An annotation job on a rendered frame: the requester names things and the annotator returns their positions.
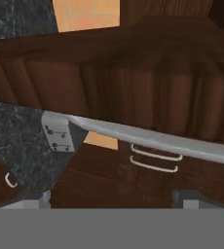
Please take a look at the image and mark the white cabinet handle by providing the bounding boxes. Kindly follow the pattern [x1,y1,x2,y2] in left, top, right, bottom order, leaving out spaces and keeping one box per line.
[129,155,179,174]
[130,143,184,162]
[4,172,19,190]

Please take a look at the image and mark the white wall outlet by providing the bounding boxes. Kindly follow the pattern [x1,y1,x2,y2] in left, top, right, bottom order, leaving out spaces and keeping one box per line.
[40,110,77,154]

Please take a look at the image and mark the long grey metal bar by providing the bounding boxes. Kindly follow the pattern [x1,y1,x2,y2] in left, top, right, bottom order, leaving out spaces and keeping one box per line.
[68,114,224,167]

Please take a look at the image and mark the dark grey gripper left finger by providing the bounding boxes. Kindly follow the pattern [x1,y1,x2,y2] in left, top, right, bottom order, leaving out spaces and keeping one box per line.
[0,189,52,209]

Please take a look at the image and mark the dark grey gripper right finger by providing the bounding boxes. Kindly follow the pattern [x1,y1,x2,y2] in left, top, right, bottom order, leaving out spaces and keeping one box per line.
[170,189,224,209]

